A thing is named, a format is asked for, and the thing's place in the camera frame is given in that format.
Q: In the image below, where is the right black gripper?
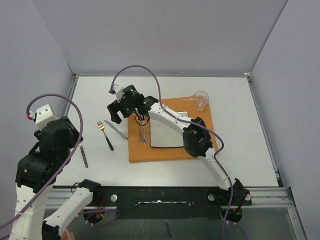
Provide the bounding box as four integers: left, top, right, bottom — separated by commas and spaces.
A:
107, 95, 136, 125

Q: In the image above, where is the silver spoon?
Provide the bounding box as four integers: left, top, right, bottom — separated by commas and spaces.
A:
141, 126, 147, 144

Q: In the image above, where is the silver knife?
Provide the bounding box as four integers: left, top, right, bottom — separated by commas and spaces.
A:
104, 120, 128, 141

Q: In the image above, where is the white square plate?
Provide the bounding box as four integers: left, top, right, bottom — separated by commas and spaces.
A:
150, 119, 184, 148

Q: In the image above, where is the orange cloth placemat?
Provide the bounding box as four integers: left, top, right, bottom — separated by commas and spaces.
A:
127, 96, 214, 163

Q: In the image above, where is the clear plastic cup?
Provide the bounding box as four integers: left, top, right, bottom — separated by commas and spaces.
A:
193, 91, 209, 111

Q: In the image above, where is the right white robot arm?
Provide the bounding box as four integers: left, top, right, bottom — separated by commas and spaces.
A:
107, 84, 249, 205

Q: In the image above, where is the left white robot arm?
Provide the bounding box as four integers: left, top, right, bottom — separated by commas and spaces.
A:
6, 116, 103, 240

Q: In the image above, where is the pink box corner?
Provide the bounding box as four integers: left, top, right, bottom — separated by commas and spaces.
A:
61, 229, 76, 240

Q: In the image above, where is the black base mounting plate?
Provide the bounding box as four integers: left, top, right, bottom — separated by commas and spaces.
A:
83, 186, 252, 224

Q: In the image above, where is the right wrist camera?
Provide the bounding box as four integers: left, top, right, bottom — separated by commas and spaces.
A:
109, 84, 124, 99

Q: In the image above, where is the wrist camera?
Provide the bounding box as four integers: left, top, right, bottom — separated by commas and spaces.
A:
109, 84, 124, 99
26, 104, 58, 131

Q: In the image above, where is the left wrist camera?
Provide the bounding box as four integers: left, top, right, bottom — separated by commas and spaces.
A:
26, 104, 58, 131

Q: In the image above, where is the green handled utensil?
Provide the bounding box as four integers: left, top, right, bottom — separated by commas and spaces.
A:
97, 121, 114, 151

